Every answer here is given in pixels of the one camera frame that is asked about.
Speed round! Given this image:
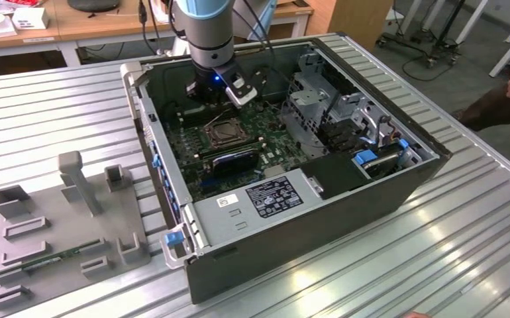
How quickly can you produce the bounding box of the hard disk in blue carrier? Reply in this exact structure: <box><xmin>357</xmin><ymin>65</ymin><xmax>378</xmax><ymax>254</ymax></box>
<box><xmin>350</xmin><ymin>138</ymin><xmax>410</xmax><ymax>182</ymax></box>

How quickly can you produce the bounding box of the green RAM stick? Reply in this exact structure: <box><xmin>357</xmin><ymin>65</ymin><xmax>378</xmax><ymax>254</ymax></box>
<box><xmin>20</xmin><ymin>242</ymin><xmax>100</xmax><ymax>272</ymax></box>

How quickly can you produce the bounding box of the white cardboard box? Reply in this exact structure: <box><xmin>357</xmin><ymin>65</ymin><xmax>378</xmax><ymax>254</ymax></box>
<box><xmin>11</xmin><ymin>7</ymin><xmax>51</xmax><ymax>30</ymax></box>

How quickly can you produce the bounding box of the blue expansion slot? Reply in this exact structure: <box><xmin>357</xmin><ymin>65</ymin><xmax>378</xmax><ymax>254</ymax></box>
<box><xmin>200</xmin><ymin>177</ymin><xmax>238</xmax><ymax>188</ymax></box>

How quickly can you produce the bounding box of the green motherboard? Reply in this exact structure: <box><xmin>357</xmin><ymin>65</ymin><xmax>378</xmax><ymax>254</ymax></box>
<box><xmin>160</xmin><ymin>99</ymin><xmax>326</xmax><ymax>203</ymax></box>

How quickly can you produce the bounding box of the wooden cabinet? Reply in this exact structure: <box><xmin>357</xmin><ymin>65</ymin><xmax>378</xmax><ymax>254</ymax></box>
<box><xmin>311</xmin><ymin>0</ymin><xmax>394</xmax><ymax>52</ymax></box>

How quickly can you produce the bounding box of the black hanging cable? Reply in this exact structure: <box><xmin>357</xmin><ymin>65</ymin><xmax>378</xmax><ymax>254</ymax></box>
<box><xmin>136</xmin><ymin>0</ymin><xmax>160</xmax><ymax>56</ymax></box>

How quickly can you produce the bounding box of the silver chipset heatsink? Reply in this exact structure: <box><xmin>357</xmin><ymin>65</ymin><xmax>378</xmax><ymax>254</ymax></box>
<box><xmin>265</xmin><ymin>164</ymin><xmax>290</xmax><ymax>177</ymax></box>

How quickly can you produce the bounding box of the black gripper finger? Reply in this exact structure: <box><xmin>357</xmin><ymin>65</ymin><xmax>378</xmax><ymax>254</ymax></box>
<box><xmin>186</xmin><ymin>84</ymin><xmax>215</xmax><ymax>112</ymax></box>
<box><xmin>214</xmin><ymin>88</ymin><xmax>238</xmax><ymax>114</ymax></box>

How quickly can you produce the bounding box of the thin wire locking lever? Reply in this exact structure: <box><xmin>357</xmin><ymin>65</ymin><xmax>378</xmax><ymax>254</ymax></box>
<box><xmin>207</xmin><ymin>110</ymin><xmax>234</xmax><ymax>127</ymax></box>

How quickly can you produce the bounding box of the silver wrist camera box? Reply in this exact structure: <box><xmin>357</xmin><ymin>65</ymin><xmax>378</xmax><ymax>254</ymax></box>
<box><xmin>212</xmin><ymin>64</ymin><xmax>259</xmax><ymax>109</ymax></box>

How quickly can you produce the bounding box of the wooden desk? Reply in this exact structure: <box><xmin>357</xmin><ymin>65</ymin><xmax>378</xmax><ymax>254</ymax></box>
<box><xmin>0</xmin><ymin>0</ymin><xmax>315</xmax><ymax>67</ymax></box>

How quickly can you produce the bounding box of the metal drive cage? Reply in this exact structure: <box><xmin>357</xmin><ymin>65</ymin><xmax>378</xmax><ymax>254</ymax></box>
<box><xmin>287</xmin><ymin>51</ymin><xmax>370</xmax><ymax>156</ymax></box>

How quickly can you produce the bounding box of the dark grey PC case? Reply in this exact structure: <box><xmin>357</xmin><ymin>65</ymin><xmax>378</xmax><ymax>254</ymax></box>
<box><xmin>119</xmin><ymin>32</ymin><xmax>454</xmax><ymax>305</ymax></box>

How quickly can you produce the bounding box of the black graphics card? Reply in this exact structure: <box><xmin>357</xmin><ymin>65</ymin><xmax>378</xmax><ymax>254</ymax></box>
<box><xmin>210</xmin><ymin>148</ymin><xmax>261</xmax><ymax>178</ymax></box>

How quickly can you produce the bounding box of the grey power supply unit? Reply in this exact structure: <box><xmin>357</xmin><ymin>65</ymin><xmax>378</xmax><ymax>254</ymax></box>
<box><xmin>191</xmin><ymin>168</ymin><xmax>326</xmax><ymax>248</ymax></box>

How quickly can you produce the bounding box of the metal socket cover frame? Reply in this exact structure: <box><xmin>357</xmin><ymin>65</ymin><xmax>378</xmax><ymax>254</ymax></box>
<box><xmin>204</xmin><ymin>119</ymin><xmax>250</xmax><ymax>150</ymax></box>

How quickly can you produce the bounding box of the black wheeled stand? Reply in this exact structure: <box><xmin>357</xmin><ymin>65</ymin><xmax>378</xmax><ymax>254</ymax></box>
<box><xmin>377</xmin><ymin>0</ymin><xmax>466</xmax><ymax>69</ymax></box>

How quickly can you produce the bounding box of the black RAM slot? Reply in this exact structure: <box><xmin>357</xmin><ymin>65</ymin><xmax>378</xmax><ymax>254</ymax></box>
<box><xmin>179</xmin><ymin>113</ymin><xmax>210</xmax><ymax>124</ymax></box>
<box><xmin>198</xmin><ymin>145</ymin><xmax>258</xmax><ymax>156</ymax></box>

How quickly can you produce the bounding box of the black round object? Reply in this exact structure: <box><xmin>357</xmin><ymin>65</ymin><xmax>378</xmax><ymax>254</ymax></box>
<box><xmin>67</xmin><ymin>0</ymin><xmax>122</xmax><ymax>11</ymax></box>

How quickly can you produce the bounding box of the silver topped CPU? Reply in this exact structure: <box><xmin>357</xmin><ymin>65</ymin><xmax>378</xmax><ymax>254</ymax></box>
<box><xmin>214</xmin><ymin>124</ymin><xmax>243</xmax><ymax>144</ymax></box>

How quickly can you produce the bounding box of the CPU socket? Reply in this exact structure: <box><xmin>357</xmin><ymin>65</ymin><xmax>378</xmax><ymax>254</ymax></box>
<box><xmin>203</xmin><ymin>119</ymin><xmax>250</xmax><ymax>150</ymax></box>

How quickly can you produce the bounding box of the grey parts rack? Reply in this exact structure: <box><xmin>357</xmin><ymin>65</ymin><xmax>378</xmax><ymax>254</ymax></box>
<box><xmin>0</xmin><ymin>150</ymin><xmax>154</xmax><ymax>315</ymax></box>

